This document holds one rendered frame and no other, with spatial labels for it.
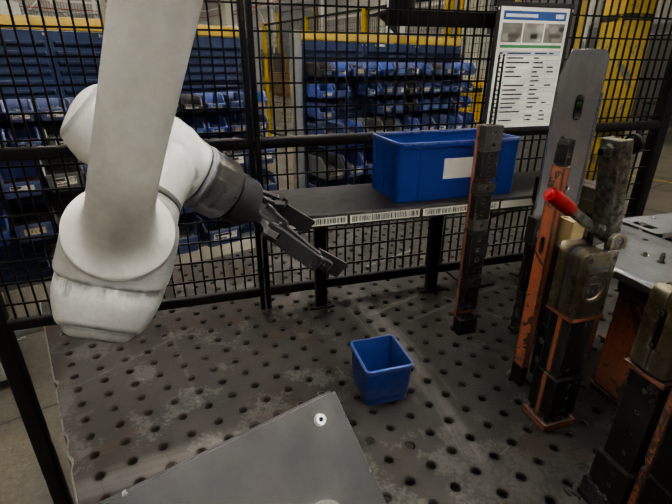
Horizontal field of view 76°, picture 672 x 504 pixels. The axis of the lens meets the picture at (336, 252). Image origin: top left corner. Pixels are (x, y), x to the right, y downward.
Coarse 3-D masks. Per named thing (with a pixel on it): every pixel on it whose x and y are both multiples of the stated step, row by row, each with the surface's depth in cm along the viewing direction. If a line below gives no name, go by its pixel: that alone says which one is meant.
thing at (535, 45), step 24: (504, 24) 106; (528, 24) 108; (552, 24) 110; (504, 48) 109; (528, 48) 111; (552, 48) 113; (504, 72) 111; (528, 72) 113; (552, 72) 115; (504, 96) 114; (528, 96) 116; (552, 96) 118; (504, 120) 117; (528, 120) 119
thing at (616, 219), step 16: (608, 144) 61; (624, 144) 60; (640, 144) 61; (608, 160) 62; (624, 160) 61; (608, 176) 63; (624, 176) 62; (608, 192) 64; (624, 192) 63; (608, 208) 65; (608, 224) 65; (592, 240) 69
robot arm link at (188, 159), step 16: (80, 96) 47; (80, 112) 46; (64, 128) 47; (80, 128) 46; (176, 128) 52; (80, 144) 47; (176, 144) 51; (192, 144) 53; (208, 144) 57; (80, 160) 49; (176, 160) 51; (192, 160) 53; (208, 160) 55; (176, 176) 50; (192, 176) 53; (160, 192) 48; (176, 192) 50; (192, 192) 55
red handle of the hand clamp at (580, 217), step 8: (544, 192) 62; (552, 192) 61; (560, 192) 61; (552, 200) 61; (560, 200) 61; (568, 200) 62; (560, 208) 62; (568, 208) 62; (576, 208) 63; (576, 216) 64; (584, 216) 64; (584, 224) 65; (592, 224) 65; (592, 232) 66; (600, 232) 66; (600, 240) 68
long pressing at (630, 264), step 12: (624, 228) 89; (636, 240) 83; (648, 240) 83; (660, 240) 83; (624, 252) 78; (636, 252) 78; (648, 252) 78; (660, 252) 78; (624, 264) 73; (636, 264) 73; (648, 264) 73; (660, 264) 73; (624, 276) 69; (636, 276) 68; (648, 276) 69; (660, 276) 69; (636, 288) 68; (648, 288) 66
